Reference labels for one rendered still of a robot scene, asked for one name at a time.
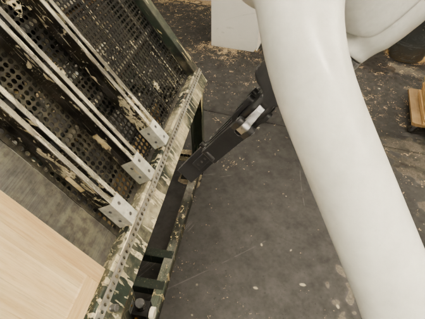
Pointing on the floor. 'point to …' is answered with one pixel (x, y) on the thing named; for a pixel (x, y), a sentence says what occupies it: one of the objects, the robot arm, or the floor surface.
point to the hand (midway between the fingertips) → (198, 162)
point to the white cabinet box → (234, 25)
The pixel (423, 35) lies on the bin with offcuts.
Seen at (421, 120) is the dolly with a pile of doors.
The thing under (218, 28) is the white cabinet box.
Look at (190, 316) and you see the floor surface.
